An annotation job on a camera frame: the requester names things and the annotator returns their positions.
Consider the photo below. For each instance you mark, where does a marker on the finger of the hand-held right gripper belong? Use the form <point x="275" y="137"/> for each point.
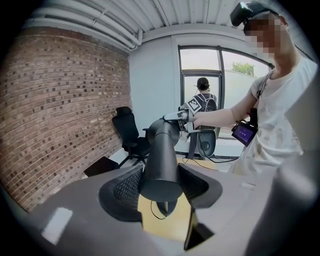
<point x="175" y="116"/>

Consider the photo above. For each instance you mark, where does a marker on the person's head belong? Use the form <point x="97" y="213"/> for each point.
<point x="267" y="32"/>

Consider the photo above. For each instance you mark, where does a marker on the black waist monitor blue screen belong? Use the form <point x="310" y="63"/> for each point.
<point x="243" y="132"/>

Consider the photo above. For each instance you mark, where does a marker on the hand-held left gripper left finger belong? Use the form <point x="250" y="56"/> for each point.
<point x="120" y="192"/>

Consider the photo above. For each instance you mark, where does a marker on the person's white t-shirt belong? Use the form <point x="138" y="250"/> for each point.
<point x="277" y="120"/>

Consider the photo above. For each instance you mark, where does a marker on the white ceiling pipes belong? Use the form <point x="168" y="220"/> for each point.
<point x="100" y="27"/>

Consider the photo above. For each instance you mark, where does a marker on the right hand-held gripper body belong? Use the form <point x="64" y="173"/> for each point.
<point x="193" y="106"/>

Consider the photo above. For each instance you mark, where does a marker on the black oval shell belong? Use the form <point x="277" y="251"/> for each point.
<point x="207" y="143"/>

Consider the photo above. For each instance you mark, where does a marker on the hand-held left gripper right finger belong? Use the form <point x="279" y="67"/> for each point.
<point x="200" y="187"/>

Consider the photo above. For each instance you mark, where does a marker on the black head-mounted camera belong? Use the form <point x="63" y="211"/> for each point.
<point x="240" y="13"/>

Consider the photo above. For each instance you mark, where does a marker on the black computer tower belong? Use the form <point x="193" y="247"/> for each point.
<point x="101" y="167"/>

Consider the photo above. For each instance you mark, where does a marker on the black office chair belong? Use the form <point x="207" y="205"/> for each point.
<point x="127" y="135"/>

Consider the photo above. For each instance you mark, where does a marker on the black desk lamp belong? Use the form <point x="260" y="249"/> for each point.
<point x="162" y="162"/>

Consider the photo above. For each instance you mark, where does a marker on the black framed window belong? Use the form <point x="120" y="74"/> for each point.
<point x="200" y="62"/>

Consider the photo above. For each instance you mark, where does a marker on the person's right forearm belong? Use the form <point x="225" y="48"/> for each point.
<point x="215" y="117"/>

